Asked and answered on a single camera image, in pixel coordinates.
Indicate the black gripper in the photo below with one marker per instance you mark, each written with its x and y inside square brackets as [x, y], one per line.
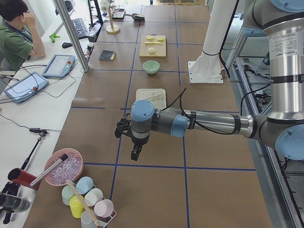
[138, 142]

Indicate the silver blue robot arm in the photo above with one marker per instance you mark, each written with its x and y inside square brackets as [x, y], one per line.
[282, 21]

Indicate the pink bowl with ice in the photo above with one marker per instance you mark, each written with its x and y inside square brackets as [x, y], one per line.
[70, 169]

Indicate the green ceramic bowl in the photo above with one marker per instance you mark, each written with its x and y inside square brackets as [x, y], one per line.
[151, 66]

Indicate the white steamed bun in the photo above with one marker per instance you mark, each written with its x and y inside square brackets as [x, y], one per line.
[151, 50]

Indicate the white rectangular tray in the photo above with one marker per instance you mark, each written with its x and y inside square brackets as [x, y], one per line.
[157, 96]

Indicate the blue cup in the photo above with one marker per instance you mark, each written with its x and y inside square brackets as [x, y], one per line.
[84, 185]

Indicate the white cup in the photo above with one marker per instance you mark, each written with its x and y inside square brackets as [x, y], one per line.
[93, 196]

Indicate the pink cup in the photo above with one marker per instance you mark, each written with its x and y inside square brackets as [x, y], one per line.
[104, 208]

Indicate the silver metal tube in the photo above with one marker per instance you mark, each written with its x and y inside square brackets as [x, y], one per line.
[48, 170]

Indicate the wooden stick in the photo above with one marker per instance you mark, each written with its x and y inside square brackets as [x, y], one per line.
[81, 200]

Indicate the mint green cup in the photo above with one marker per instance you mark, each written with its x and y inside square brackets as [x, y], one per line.
[67, 194]

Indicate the yellow cup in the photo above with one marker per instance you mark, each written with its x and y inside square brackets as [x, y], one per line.
[76, 207]

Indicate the grey cup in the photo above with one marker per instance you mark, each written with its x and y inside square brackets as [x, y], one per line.
[87, 221]

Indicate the black selfie stick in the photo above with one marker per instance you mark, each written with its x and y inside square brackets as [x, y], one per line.
[42, 133]

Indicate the black notebook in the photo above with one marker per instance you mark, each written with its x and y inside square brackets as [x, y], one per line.
[107, 55]

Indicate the bamboo cutting board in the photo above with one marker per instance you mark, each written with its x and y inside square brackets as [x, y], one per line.
[153, 46]

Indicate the left lemon slice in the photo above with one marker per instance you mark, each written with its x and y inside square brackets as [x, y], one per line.
[150, 37]

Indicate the lemon slice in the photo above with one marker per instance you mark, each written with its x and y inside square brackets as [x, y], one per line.
[160, 38]
[150, 37]

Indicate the right lemon slice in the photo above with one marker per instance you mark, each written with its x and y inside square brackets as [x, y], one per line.
[160, 38]

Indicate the far blue teach pendant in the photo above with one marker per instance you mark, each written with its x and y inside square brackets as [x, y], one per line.
[59, 66]

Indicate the blue teach pendant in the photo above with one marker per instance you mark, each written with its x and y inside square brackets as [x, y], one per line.
[26, 88]
[59, 66]

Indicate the wooden stand with round base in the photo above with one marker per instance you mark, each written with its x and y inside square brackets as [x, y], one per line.
[112, 28]

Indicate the red cylinder holder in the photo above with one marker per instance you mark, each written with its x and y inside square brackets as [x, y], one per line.
[21, 177]

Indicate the black computer mouse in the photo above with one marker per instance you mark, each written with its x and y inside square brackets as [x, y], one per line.
[66, 45]

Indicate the metal scoop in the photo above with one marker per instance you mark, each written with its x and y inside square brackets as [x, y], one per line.
[136, 17]

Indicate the near blue teach pendant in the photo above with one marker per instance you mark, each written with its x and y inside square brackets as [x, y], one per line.
[26, 88]

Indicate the black keyboard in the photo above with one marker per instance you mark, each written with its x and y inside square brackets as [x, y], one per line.
[80, 27]

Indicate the dark tray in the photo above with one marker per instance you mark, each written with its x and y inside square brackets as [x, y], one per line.
[118, 14]

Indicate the green plastic clamp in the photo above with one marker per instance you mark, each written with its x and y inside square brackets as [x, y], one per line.
[53, 37]

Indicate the person in green shirt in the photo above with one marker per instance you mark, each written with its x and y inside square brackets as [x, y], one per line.
[19, 37]

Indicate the white wire cup rack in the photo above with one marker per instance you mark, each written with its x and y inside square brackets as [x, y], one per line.
[107, 219]

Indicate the aluminium frame post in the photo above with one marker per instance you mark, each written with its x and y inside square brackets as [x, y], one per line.
[61, 7]

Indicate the black tripod camera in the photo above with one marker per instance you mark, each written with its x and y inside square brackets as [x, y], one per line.
[10, 203]

